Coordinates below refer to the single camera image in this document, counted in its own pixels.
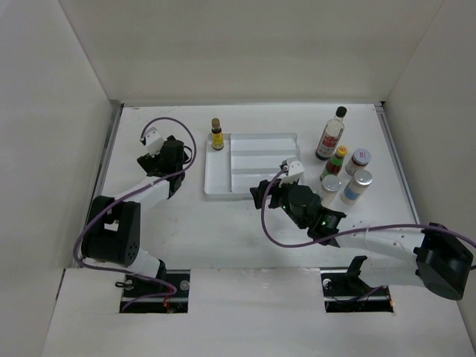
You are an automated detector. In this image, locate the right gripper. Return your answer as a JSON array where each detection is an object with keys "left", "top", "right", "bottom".
[{"left": 250, "top": 174, "right": 307, "bottom": 229}]

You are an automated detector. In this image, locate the small yellow-label bottle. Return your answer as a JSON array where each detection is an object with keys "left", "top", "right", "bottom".
[{"left": 211, "top": 118, "right": 224, "bottom": 151}]

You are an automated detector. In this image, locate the blue-label shaker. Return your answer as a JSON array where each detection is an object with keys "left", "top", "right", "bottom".
[
  {"left": 318, "top": 175, "right": 341, "bottom": 207},
  {"left": 341, "top": 169, "right": 373, "bottom": 205}
]

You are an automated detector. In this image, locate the green-label chili sauce bottle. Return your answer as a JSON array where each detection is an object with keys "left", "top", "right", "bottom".
[{"left": 320, "top": 146, "right": 348, "bottom": 181}]

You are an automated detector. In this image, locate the tall soy sauce bottle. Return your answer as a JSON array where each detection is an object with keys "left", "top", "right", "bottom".
[{"left": 315, "top": 106, "right": 347, "bottom": 161}]

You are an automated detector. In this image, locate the red-label sauce jar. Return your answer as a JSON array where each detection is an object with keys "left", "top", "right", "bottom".
[{"left": 345, "top": 148, "right": 371, "bottom": 176}]

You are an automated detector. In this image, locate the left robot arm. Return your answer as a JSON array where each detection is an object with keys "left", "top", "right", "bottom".
[{"left": 80, "top": 135, "right": 190, "bottom": 297}]

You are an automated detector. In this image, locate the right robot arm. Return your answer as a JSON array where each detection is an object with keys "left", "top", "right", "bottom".
[{"left": 250, "top": 179, "right": 474, "bottom": 300}]

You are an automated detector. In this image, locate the white divided tray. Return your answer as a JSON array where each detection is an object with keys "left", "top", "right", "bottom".
[{"left": 204, "top": 132, "right": 300, "bottom": 201}]

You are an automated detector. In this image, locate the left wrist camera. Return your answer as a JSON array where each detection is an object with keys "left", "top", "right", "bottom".
[{"left": 141, "top": 127, "right": 164, "bottom": 157}]

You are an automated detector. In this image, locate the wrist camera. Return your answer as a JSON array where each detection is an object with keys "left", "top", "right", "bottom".
[
  {"left": 141, "top": 127, "right": 164, "bottom": 157},
  {"left": 279, "top": 156, "right": 305, "bottom": 187}
]

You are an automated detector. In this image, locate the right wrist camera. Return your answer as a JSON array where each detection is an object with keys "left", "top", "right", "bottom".
[{"left": 279, "top": 156, "right": 305, "bottom": 187}]

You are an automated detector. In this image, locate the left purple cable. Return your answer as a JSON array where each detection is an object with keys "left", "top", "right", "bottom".
[{"left": 72, "top": 116, "right": 198, "bottom": 312}]

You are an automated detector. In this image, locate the purple cable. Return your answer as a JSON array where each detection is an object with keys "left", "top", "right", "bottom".
[
  {"left": 261, "top": 166, "right": 476, "bottom": 271},
  {"left": 72, "top": 116, "right": 198, "bottom": 312}
]

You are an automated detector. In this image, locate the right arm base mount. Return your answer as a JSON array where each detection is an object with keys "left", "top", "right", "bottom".
[{"left": 320, "top": 256, "right": 393, "bottom": 313}]

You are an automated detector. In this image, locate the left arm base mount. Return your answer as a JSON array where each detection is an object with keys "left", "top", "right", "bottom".
[{"left": 115, "top": 270, "right": 190, "bottom": 314}]

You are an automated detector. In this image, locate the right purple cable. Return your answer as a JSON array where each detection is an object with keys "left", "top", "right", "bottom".
[{"left": 261, "top": 166, "right": 476, "bottom": 271}]

